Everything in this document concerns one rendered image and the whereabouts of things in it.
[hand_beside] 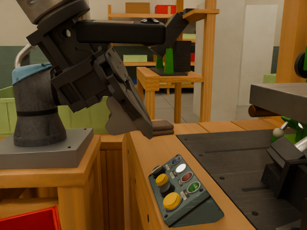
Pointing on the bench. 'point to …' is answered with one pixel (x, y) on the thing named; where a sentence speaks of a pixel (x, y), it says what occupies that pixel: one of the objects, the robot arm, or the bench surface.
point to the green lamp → (193, 187)
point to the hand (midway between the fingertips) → (151, 128)
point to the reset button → (161, 179)
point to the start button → (171, 200)
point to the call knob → (157, 170)
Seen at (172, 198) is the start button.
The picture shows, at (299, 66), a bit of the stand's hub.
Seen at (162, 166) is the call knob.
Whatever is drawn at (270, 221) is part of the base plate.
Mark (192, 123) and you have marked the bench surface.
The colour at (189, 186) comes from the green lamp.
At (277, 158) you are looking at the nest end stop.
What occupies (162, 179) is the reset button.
